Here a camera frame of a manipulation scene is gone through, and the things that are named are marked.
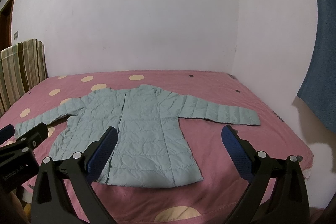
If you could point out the light teal puffer jacket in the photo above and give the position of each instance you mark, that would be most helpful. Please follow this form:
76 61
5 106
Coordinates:
151 151

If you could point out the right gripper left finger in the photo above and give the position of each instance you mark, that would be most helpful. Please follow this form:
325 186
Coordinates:
51 202

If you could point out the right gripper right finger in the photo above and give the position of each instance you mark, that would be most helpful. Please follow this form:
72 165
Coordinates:
276 192

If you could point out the brown wooden door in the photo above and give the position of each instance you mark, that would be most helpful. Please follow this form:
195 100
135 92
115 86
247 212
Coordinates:
5 24

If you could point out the wall light switch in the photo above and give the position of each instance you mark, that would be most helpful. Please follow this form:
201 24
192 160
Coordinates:
16 35

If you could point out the blue curtain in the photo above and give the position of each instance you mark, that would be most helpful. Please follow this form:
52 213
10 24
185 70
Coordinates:
318 87

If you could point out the pink polka dot bedsheet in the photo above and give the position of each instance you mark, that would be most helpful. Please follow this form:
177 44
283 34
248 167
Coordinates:
208 201

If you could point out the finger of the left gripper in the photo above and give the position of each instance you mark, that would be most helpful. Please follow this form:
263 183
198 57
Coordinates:
31 139
6 133

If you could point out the striped headboard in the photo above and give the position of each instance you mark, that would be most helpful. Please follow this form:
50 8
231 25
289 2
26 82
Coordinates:
22 67

